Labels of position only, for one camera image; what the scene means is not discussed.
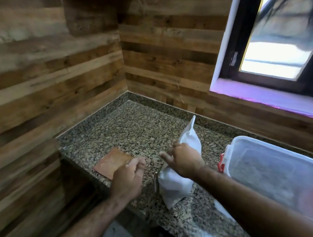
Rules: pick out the person's right hand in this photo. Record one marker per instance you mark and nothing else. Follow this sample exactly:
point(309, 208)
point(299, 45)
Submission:
point(186, 161)

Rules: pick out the person's left hand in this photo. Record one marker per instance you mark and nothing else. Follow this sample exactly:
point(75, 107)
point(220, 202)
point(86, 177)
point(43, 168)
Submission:
point(126, 182)

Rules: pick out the person's right fingers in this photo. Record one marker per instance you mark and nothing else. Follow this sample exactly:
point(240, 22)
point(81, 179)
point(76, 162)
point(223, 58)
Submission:
point(168, 156)

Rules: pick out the person's left thumb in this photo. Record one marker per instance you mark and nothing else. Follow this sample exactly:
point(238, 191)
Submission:
point(141, 166)

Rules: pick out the white plastic bag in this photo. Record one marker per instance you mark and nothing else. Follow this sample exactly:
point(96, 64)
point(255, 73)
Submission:
point(172, 185)

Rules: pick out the person's right forearm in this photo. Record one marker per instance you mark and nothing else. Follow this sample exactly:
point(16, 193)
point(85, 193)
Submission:
point(261, 218)

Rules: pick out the person's left forearm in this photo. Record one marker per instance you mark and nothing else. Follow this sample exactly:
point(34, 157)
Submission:
point(92, 224)

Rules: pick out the brown square tile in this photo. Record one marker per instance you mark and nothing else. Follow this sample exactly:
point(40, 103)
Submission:
point(109, 162)

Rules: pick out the red container clip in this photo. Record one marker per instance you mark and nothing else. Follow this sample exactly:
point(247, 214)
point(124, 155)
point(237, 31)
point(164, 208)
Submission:
point(221, 163)

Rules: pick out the clear plastic container with lid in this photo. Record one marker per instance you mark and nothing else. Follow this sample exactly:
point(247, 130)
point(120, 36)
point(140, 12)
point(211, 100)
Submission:
point(275, 174)

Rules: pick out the purple window sill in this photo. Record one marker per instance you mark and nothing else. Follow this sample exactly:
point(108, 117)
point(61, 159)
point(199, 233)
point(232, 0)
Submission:
point(272, 98)

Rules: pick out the dark framed window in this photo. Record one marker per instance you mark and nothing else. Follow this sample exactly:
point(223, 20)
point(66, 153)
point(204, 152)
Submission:
point(282, 41)

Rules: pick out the wooden wall shelf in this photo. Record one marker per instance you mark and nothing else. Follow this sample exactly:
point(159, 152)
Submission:
point(93, 9)

